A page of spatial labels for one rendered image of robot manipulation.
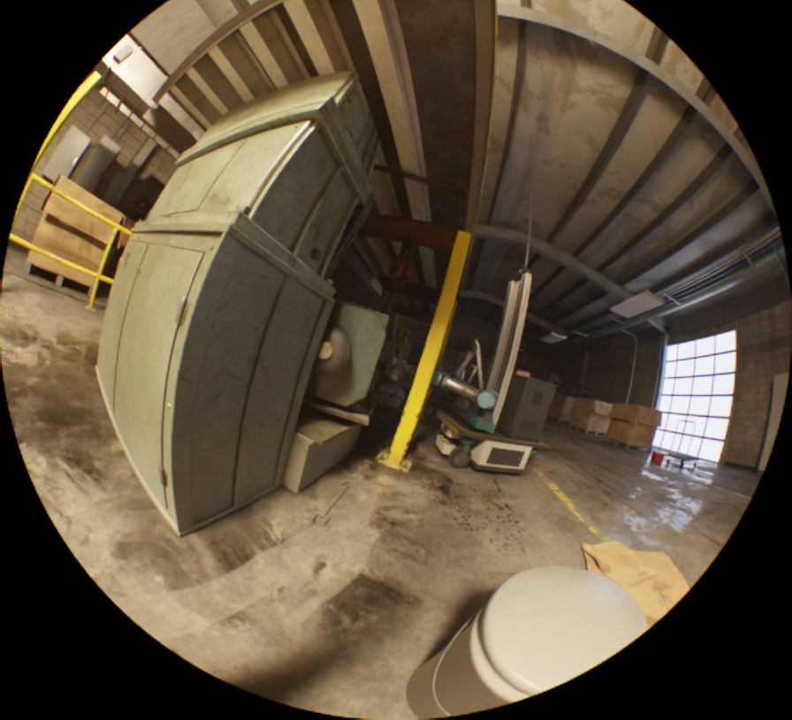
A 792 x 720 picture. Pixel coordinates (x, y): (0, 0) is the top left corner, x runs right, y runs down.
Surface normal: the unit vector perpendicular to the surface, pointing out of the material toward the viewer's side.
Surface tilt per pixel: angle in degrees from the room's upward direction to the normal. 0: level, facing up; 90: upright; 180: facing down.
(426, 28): 180
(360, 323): 90
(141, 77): 90
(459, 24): 180
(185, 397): 90
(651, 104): 171
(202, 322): 90
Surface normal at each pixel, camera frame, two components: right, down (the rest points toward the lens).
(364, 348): 0.15, -0.10
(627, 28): -0.45, 0.89
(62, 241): 0.94, 0.28
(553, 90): -0.16, 0.97
